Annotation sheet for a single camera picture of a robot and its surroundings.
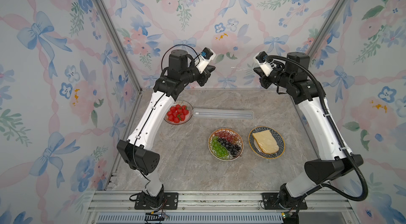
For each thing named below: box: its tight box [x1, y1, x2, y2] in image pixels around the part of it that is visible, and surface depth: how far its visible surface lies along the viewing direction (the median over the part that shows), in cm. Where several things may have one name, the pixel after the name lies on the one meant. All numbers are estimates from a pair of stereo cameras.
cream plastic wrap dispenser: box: [192, 108, 255, 120], surface depth 106 cm
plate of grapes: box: [207, 127, 244, 162], surface depth 90 cm
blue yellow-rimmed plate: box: [248, 125, 286, 160], surface depth 92 cm
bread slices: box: [252, 129, 280, 155], surface depth 92 cm
